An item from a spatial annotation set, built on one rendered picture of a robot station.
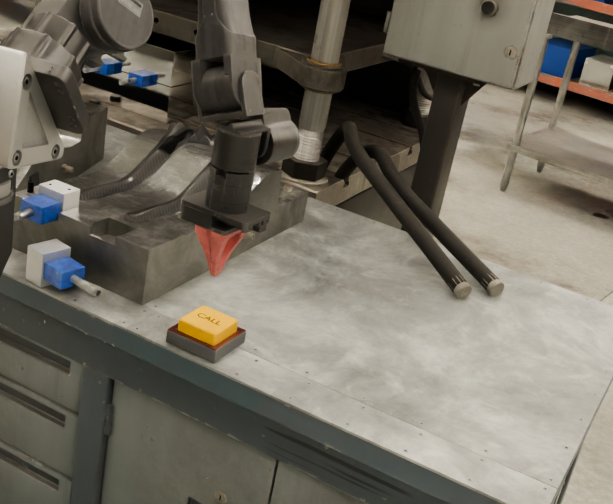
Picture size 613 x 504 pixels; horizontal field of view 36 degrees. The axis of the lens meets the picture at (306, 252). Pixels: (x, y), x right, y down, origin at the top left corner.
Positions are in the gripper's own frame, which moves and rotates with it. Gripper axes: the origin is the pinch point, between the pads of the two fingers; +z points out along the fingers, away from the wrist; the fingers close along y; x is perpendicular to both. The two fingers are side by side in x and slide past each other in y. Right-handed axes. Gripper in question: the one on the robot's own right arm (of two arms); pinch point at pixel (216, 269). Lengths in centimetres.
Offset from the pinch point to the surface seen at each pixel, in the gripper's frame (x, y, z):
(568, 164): -364, 23, 60
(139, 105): -81, 76, 9
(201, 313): -0.9, 1.7, 7.7
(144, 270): -2.2, 12.9, 5.8
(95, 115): -40, 55, 0
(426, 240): -51, -12, 5
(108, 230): -6.6, 23.4, 4.5
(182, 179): -26.9, 24.9, 0.8
